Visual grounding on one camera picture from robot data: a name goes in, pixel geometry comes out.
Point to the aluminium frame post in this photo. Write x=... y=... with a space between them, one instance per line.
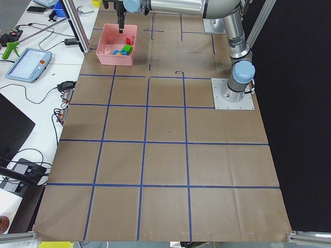
x=75 y=24

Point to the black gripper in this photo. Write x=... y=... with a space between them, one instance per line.
x=120 y=8

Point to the black power adapter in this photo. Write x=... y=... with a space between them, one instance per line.
x=71 y=41

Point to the black device box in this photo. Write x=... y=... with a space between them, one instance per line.
x=28 y=172

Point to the teach pendant tablet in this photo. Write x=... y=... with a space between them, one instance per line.
x=30 y=65

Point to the red toy block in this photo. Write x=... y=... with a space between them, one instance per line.
x=128 y=41

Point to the blue plastic bin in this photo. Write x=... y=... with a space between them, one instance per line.
x=59 y=11

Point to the green toy block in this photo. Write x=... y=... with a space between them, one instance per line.
x=127 y=48

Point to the green handled grabber tool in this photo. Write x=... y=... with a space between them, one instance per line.
x=12 y=46

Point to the blue toy block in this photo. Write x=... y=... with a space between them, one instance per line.
x=123 y=53

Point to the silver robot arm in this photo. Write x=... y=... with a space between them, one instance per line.
x=219 y=17

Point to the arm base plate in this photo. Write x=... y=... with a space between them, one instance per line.
x=214 y=26
x=226 y=99

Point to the pink plastic box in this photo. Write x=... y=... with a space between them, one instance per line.
x=112 y=42

